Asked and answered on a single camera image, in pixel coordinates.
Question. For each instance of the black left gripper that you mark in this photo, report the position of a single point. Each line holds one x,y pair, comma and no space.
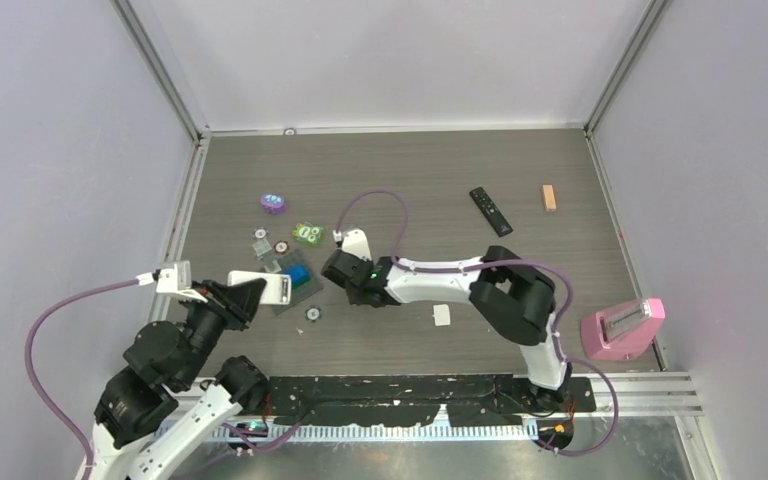
237,303

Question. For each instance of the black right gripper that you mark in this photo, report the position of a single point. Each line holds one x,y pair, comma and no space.
355,299

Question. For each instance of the purple monster toy block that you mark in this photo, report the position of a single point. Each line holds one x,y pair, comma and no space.
273,204

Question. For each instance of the white remote control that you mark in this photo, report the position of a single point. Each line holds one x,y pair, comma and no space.
278,288

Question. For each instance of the blue building brick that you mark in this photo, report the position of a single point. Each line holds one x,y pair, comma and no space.
299,275

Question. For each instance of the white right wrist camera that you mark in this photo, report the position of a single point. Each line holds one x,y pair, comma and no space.
354,242

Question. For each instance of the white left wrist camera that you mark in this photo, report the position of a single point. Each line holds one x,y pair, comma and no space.
173,280

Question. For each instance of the green monster toy block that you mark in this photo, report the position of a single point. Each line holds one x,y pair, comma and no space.
308,233

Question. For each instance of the blue poker chip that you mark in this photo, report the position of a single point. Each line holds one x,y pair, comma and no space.
313,314

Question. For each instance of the white poker chip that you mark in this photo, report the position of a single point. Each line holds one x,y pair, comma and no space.
260,233

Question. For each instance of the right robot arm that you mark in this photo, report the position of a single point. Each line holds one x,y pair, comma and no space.
521,301

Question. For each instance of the grey building brick piece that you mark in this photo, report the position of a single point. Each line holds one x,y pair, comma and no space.
262,247

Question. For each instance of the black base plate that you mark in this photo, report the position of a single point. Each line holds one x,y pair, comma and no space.
416,400

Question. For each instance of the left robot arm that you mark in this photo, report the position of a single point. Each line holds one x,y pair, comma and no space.
164,360

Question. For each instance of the black remote control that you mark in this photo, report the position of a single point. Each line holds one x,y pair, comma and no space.
490,211

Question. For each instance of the orange wooden block far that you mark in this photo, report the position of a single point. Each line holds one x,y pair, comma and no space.
549,198

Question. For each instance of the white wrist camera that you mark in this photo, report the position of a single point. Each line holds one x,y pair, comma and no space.
173,280
354,242

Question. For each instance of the pink toy toaster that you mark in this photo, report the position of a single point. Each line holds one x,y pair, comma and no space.
622,332

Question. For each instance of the grey building baseplate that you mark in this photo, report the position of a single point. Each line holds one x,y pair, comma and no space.
274,263

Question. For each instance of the white battery cover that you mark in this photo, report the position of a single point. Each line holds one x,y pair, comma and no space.
441,315

